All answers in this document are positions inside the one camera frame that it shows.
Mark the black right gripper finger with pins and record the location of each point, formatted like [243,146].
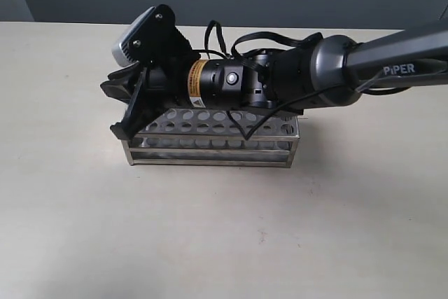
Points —
[120,84]

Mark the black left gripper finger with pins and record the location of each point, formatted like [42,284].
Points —
[151,98]

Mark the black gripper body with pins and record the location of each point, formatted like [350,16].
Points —
[213,84]

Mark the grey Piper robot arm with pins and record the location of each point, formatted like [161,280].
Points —
[312,73]

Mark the stainless steel test tube rack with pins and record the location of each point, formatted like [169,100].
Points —
[201,137]

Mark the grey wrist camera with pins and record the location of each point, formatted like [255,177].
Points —
[152,37]

